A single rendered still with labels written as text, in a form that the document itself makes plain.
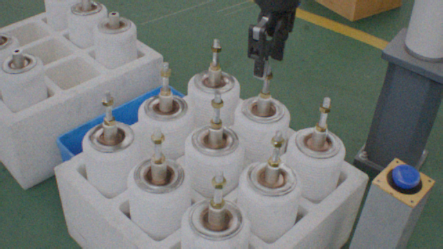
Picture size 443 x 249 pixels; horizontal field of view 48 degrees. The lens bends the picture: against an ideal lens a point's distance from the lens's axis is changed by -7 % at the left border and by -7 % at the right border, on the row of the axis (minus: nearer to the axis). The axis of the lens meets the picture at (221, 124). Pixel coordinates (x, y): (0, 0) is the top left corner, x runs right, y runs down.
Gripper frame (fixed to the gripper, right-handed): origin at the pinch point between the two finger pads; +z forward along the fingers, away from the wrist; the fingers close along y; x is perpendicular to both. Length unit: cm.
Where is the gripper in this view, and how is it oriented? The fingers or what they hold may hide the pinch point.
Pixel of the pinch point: (268, 61)
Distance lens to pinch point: 86.7
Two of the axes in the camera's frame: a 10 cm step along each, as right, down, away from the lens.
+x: -8.8, -3.3, 3.4
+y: 4.8, -5.3, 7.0
